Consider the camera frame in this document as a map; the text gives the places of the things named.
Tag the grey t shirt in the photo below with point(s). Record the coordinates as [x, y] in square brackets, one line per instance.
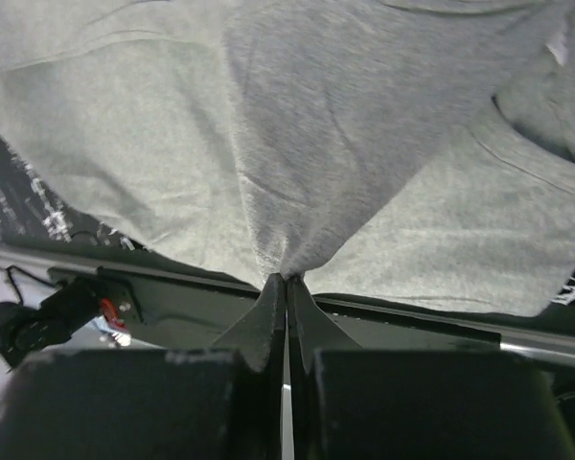
[420, 152]

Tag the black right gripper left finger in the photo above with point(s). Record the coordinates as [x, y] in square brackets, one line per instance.
[217, 403]

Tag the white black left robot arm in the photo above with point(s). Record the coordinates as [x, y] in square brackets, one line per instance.
[25, 330]

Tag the aluminium frame rail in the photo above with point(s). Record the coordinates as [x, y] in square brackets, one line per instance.
[548, 337]

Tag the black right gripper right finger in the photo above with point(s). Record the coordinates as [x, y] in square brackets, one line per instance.
[355, 403]

